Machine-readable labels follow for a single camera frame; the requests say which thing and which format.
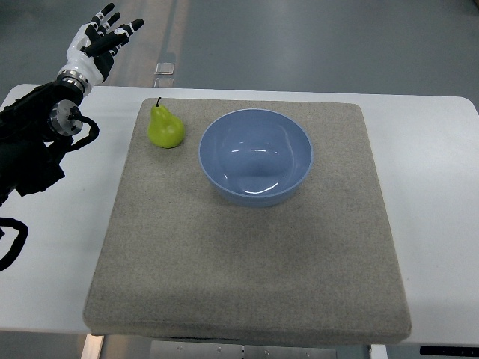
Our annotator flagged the beige fabric mat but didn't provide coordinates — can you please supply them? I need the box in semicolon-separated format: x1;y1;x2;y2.
83;99;412;346

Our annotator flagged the grey table frame base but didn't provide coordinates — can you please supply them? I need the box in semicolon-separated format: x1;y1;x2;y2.
81;334;388;358

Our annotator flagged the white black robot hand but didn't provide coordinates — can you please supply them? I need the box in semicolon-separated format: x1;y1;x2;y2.
58;3;144;96

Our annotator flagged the blue bowl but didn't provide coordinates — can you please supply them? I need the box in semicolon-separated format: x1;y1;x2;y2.
198;108;314;207

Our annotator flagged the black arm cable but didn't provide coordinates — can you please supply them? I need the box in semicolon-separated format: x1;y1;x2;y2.
0;217;30;272

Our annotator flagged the metal floor plate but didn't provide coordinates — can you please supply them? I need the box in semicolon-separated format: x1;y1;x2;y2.
153;62;175;88

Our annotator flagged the green pear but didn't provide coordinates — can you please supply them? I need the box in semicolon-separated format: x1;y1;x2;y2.
147;97;186;149

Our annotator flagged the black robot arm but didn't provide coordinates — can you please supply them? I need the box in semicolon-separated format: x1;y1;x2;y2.
1;82;83;203

